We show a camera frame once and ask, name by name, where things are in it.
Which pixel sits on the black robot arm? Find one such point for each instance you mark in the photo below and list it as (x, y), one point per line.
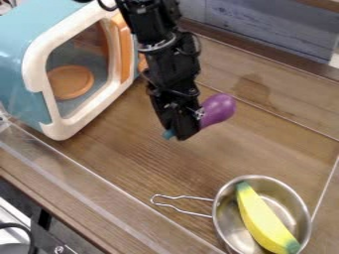
(150, 18)

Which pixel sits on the yellow toy banana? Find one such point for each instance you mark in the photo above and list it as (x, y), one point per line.
(265, 226)

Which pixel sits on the blue toy microwave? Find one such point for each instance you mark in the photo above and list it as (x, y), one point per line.
(50, 33)

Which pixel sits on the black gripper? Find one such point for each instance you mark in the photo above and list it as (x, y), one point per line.
(173, 68)

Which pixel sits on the silver pot with wire handle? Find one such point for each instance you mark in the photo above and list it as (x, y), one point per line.
(280, 196)

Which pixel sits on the purple toy eggplant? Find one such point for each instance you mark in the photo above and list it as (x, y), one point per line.
(220, 109)

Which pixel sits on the orange microwave turntable plate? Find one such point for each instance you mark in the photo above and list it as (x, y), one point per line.
(71, 81)

